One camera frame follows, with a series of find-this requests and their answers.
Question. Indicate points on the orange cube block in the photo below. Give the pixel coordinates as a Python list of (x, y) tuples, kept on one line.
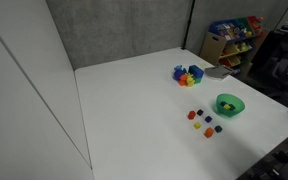
[(208, 135), (209, 130)]

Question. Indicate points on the red storage bin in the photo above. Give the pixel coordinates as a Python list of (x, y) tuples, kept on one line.
[(253, 22)]

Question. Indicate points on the blue storage bin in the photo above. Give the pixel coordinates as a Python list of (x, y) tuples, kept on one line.
[(224, 29)]

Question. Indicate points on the green storage bin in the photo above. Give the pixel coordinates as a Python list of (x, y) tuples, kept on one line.
[(243, 25)]

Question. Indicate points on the dark purple cube block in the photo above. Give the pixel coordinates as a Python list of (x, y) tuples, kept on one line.
[(200, 112)]

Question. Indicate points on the large blue toy block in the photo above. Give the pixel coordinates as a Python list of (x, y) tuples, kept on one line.
[(196, 71)]

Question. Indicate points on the light blue toy piece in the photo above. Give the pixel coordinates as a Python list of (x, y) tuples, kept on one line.
[(178, 68)]

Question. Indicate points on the yellow storage bin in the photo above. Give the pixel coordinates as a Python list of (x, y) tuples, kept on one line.
[(231, 49)]

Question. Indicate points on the wooden toy bin shelf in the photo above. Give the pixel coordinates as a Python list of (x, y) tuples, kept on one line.
[(212, 46)]

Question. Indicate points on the yellow toy piece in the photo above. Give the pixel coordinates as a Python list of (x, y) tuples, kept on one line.
[(190, 80)]

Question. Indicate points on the dark blue block in bowl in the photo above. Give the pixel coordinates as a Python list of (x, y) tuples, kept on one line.
[(222, 104)]

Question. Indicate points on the orange toy piece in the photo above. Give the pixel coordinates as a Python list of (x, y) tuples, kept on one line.
[(183, 80)]

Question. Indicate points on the green plastic bowl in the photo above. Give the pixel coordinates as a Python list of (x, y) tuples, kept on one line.
[(237, 107)]

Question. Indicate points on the purple toy piece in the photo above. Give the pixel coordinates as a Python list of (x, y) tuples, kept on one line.
[(178, 75)]

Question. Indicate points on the violet blue cube block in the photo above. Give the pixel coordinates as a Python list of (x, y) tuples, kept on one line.
[(208, 119)]

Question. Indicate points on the dark green cube block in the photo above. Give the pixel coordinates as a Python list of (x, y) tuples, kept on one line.
[(218, 128)]

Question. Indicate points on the green toy piece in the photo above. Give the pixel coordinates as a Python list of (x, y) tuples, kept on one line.
[(198, 80)]

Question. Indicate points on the black vertical pole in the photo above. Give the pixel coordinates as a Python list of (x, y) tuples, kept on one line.
[(188, 25)]

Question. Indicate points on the yellow block in bowl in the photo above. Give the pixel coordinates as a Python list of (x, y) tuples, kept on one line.
[(227, 107)]

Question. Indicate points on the yellow cube block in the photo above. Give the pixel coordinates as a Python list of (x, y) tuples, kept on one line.
[(197, 125)]

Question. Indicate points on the red-orange cube block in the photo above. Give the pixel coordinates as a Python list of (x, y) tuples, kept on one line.
[(191, 115)]

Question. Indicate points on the grey folded cloth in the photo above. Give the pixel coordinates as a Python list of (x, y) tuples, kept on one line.
[(218, 72)]

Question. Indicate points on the black frame hardware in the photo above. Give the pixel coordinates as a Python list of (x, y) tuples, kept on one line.
[(280, 160)]

